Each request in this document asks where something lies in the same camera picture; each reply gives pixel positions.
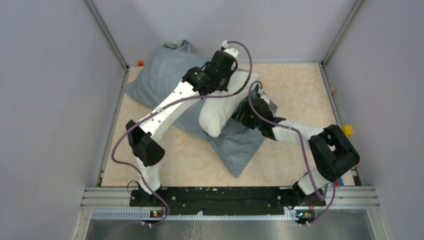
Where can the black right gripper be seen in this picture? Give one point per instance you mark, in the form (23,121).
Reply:
(245,108)

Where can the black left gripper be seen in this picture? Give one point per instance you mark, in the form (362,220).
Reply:
(223,86)

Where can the white pillow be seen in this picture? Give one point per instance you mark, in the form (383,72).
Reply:
(217,111)

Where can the grey-blue and beige pillowcase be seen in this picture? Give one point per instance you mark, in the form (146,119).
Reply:
(236,144)

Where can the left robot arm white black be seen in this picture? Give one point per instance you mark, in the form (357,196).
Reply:
(196,84)

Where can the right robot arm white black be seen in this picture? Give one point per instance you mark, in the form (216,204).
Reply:
(332,152)

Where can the small yellow block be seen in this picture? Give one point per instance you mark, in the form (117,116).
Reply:
(347,130)

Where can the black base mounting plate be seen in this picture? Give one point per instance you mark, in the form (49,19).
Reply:
(226,201)

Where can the multicolour toy brick stack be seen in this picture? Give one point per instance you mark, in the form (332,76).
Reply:
(338,183)

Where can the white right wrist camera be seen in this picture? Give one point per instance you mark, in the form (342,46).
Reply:
(261,95)

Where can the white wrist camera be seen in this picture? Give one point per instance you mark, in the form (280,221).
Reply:
(234,52)
(261,95)

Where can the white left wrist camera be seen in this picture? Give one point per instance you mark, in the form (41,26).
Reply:
(234,52)

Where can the aluminium frame rail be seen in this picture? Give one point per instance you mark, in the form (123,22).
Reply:
(112,203)

